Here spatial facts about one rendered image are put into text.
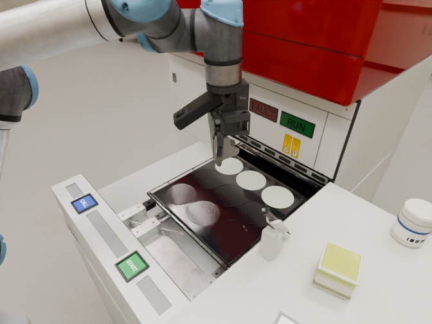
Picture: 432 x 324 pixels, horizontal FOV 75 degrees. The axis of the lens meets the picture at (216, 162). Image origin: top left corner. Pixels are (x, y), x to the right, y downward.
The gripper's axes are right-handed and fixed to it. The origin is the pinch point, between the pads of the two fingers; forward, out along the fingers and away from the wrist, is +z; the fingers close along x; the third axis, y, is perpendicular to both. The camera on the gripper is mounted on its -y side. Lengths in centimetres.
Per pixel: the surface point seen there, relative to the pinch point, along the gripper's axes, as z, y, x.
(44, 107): 98, -151, 298
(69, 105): 99, -122, 295
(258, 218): 20.5, 11.6, -2.3
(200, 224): 20.1, -5.3, -1.0
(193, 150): 27, 0, 48
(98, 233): 13.9, -31.0, -3.3
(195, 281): 22.4, -9.3, -16.4
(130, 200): 26.9, -26.5, 21.9
